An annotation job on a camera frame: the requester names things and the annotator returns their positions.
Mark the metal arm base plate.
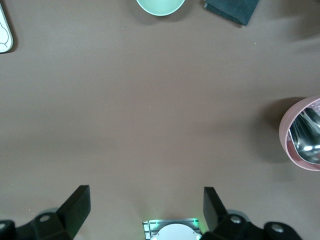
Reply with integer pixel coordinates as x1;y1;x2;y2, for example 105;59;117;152
142;218;201;240

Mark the metal scoop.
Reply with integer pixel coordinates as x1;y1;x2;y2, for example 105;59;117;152
288;106;320;164

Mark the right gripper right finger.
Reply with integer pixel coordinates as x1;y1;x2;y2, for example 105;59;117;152
199;186;302;240

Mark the dark grey folded cloth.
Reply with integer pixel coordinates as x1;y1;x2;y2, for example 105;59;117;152
203;0;260;27

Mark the brown table cover mat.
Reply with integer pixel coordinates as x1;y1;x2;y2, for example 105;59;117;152
0;0;320;240

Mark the pink bowl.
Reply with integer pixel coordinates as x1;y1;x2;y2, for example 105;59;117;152
278;94;320;172

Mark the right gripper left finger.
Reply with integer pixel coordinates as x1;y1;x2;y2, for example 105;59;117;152
0;185;91;240

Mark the beige bear print tray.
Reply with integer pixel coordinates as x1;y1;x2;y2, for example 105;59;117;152
0;0;14;55

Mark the light green bowl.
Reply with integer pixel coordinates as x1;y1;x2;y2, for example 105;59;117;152
136;0;186;17

